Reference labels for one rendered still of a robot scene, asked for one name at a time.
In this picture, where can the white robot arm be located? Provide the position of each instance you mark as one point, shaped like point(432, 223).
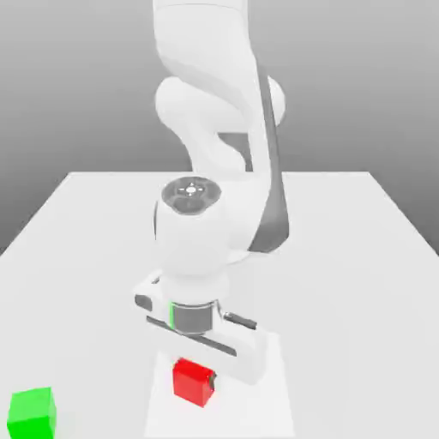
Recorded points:
point(205, 240)

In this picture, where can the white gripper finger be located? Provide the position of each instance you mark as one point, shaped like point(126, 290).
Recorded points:
point(212, 381)

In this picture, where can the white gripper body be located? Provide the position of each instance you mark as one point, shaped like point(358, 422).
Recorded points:
point(247, 356)

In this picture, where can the small green cube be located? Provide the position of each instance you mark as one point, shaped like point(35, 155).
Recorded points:
point(31, 413)

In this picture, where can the small red cube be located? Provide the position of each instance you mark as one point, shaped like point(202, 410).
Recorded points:
point(190, 382)

